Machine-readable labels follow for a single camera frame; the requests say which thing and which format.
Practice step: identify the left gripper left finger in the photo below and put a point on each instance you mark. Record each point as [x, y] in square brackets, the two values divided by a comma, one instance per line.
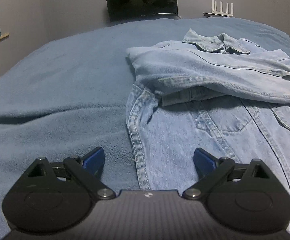
[52, 197]

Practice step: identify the white wifi router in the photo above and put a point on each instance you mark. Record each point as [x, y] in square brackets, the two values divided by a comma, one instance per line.
[220, 9]

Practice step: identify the blue fleece bed blanket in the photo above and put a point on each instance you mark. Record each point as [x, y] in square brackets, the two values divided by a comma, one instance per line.
[70, 96]

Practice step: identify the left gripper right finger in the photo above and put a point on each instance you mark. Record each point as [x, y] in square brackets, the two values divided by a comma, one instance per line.
[245, 197]

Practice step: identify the light blue denim jacket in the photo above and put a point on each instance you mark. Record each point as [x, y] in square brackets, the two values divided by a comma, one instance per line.
[229, 96]

